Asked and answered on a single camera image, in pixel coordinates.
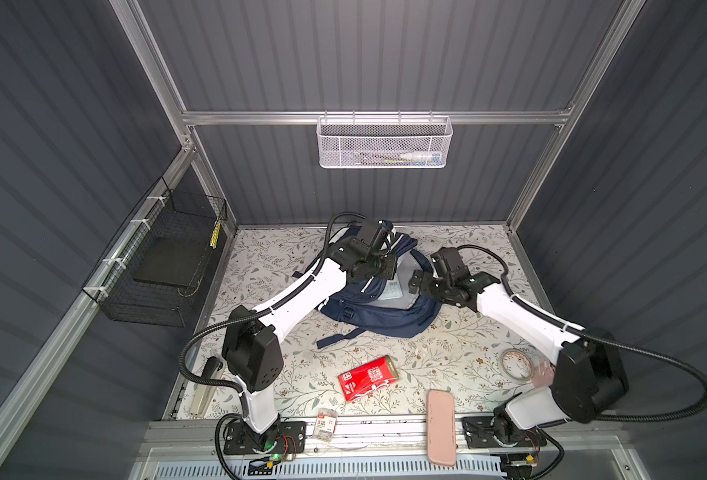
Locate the pink cup with pencils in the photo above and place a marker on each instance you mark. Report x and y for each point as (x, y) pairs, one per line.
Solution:
(543, 375)

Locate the black wire wall basket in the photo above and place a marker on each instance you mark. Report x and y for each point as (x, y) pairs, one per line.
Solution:
(163, 268)

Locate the white wire mesh basket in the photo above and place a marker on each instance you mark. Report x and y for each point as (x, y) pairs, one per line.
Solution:
(376, 141)

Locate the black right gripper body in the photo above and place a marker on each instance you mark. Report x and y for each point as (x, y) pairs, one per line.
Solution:
(434, 287)

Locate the pink pencil case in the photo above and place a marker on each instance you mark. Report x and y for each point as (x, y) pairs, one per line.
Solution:
(441, 436)

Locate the beige stapler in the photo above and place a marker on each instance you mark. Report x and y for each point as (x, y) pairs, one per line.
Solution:
(204, 394)

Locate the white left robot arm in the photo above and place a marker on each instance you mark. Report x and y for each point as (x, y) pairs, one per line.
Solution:
(252, 343)

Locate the navy blue student backpack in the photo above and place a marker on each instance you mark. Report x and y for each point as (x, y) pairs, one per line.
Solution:
(359, 306)

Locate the clear tape roll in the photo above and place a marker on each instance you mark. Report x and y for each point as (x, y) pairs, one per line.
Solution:
(516, 365)

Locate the red snack packet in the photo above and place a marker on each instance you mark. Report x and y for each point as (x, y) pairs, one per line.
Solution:
(369, 377)

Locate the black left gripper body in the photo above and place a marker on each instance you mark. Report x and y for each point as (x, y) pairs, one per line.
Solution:
(379, 265)

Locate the small clear eraser box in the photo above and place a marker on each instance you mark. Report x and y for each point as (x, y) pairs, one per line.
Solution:
(325, 424)

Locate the white marker in basket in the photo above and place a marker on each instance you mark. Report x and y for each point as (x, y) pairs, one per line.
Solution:
(424, 157)

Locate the teal calculator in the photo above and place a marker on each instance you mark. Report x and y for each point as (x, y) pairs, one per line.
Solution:
(392, 291)

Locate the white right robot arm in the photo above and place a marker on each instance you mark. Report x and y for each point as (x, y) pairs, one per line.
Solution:
(587, 375)

